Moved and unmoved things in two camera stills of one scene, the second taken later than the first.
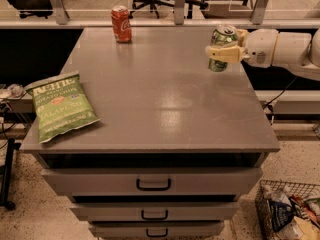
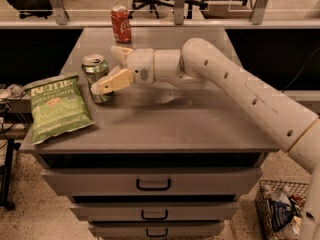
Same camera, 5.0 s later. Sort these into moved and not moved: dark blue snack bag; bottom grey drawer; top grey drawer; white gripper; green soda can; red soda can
Moved: green soda can; white gripper
Not moved: bottom grey drawer; dark blue snack bag; red soda can; top grey drawer
